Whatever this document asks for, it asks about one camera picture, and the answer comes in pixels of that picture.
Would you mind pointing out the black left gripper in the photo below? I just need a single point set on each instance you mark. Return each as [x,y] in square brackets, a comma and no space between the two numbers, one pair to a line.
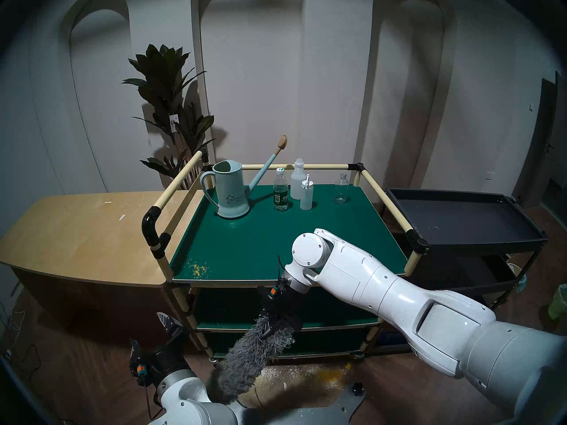
[164,362]

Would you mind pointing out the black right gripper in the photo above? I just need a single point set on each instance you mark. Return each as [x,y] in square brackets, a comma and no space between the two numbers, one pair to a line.
[283,307]

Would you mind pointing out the grey fluffy duster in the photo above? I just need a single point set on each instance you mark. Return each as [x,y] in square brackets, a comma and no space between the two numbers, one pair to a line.
[248,362]

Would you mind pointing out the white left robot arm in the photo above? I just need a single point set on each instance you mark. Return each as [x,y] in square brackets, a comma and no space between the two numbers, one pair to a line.
[199,406]

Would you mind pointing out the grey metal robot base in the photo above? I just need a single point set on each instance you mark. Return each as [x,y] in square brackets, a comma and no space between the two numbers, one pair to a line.
[310,415]

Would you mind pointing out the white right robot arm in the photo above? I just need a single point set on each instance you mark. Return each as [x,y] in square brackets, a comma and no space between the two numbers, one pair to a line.
[398,295]

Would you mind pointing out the green three-tier shelf cart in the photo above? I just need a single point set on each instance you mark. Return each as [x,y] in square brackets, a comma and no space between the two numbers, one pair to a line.
[248,238]

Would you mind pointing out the yellow white crumb spill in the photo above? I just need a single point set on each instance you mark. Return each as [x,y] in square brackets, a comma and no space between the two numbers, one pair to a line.
[330,375]

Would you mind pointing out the yellow crumbs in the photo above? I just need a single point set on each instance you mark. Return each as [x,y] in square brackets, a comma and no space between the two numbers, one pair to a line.
[199,269]

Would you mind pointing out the black star knob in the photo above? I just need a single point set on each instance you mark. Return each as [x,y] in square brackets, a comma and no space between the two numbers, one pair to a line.
[358,388]

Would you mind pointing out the light wooden table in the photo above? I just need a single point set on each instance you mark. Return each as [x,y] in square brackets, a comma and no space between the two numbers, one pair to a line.
[79,238]

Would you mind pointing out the green-label water bottle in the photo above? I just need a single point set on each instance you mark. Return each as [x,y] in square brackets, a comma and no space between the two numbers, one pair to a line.
[281,196]

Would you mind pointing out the teal watering can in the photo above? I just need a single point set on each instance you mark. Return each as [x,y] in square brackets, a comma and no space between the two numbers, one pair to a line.
[232,198]

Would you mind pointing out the white pump bottle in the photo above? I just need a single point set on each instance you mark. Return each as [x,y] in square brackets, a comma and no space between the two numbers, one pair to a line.
[306,198]

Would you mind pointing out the white plastic bottle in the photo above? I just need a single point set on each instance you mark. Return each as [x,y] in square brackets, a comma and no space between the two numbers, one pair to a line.
[297,180]

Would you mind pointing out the clear glass bottle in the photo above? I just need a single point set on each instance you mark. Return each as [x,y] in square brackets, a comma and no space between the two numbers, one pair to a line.
[341,191]

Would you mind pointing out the white plant tag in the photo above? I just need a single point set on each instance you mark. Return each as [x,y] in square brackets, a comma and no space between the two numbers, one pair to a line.
[174,121]

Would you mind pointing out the black utility cart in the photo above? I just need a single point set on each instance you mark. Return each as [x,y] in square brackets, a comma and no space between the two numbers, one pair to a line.
[469,218]

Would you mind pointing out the dark green potted plant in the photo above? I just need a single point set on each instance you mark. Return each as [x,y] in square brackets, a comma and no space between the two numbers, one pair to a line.
[164,83]

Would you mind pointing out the white bucket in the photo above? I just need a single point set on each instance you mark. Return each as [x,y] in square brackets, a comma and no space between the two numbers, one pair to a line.
[518,278]

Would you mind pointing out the green waste bin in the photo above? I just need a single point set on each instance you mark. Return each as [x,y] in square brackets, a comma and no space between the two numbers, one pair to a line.
[559,302]

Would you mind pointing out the dark door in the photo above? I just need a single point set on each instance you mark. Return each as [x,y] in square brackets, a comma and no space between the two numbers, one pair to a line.
[542,141]

